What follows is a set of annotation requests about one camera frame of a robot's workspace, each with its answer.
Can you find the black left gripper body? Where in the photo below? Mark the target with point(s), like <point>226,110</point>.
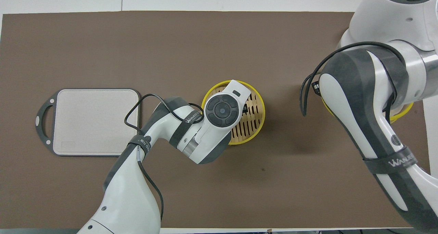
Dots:
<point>245,108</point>

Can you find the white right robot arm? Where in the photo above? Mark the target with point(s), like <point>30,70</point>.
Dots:
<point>376,100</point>

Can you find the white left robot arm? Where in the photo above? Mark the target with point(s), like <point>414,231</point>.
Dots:
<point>191,128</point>

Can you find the yellow bamboo steamer basket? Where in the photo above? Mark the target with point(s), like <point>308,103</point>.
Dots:
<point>251,124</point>

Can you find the brown table mat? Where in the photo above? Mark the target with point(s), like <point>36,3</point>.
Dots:
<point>239,186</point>

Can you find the grey cutting board black rim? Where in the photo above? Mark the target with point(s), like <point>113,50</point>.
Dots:
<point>92,121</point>

